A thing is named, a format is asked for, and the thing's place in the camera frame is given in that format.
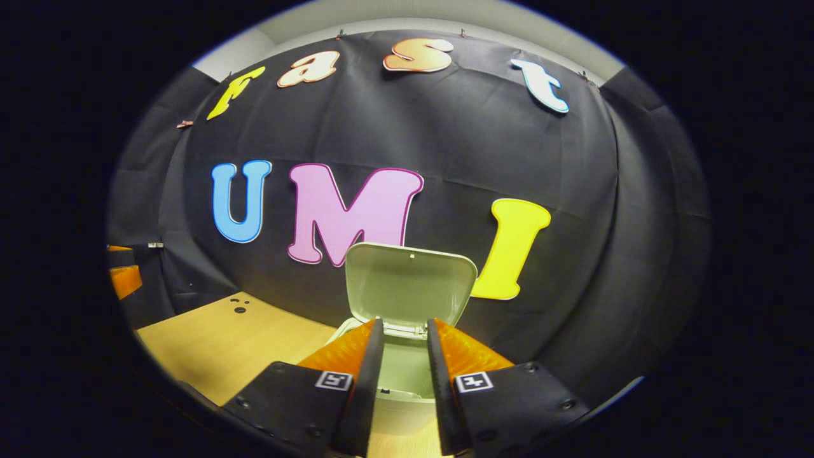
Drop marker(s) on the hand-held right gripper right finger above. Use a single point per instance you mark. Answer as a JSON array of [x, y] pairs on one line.
[[442, 394]]

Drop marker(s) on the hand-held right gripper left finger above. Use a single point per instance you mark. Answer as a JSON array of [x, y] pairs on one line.
[[362, 394]]

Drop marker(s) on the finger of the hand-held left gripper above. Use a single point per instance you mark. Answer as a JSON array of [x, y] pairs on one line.
[[119, 249], [125, 280]]

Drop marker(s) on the pale green desktop garbage bin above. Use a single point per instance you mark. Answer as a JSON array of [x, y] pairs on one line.
[[407, 286]]

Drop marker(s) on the wooden desktop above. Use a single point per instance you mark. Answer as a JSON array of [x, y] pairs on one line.
[[216, 343]]

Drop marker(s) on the black backdrop cloth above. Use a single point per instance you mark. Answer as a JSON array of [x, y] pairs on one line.
[[483, 146]]

